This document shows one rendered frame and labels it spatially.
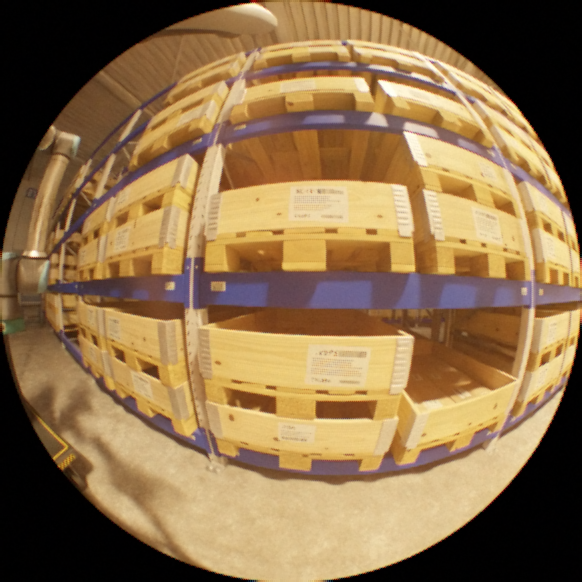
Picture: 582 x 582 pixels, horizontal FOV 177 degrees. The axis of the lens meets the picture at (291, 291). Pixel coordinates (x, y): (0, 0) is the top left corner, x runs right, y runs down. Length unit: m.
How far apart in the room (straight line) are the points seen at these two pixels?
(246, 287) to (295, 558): 1.26
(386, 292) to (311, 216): 0.38
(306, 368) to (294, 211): 0.54
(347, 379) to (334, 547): 0.88
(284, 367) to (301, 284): 0.30
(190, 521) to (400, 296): 1.42
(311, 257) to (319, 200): 0.21
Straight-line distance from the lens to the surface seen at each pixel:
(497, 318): 1.79
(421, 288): 0.77
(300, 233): 0.66
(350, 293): 0.68
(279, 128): 1.10
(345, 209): 0.69
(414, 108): 1.39
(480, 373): 1.64
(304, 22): 6.90
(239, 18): 0.16
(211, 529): 1.19
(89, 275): 2.04
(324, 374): 0.66
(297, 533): 1.15
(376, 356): 0.66
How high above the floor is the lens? 1.10
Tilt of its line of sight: 1 degrees up
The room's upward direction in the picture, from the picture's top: 1 degrees clockwise
